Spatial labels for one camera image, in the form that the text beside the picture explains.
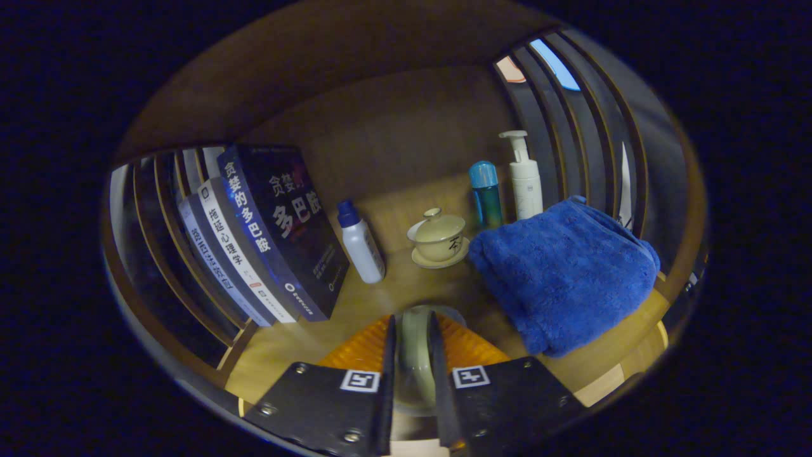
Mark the wooden countertop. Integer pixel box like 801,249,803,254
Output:
225,171,673,420

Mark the wooden cabinet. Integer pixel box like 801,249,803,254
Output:
101,0,708,439

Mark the teal bottle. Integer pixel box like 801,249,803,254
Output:
469,161,504,230

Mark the white bottle with blue cap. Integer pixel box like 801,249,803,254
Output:
336,199,386,284

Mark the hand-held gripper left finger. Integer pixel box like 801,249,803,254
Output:
243,314,397,457

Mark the light blue book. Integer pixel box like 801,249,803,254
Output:
176,195,273,328

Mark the blue folded towel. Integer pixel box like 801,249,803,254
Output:
468,195,661,357

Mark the dark blue book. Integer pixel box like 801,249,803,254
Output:
218,145,351,322

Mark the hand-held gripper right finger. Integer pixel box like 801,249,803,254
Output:
426,311,587,453

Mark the white book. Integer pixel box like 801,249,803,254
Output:
195,178,299,324

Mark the beige lidded teacup with saucer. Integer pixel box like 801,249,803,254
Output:
407,208,471,269

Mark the pale green oval dish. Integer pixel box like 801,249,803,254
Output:
393,305,470,420

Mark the white pump bottle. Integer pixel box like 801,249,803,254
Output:
499,130,544,221

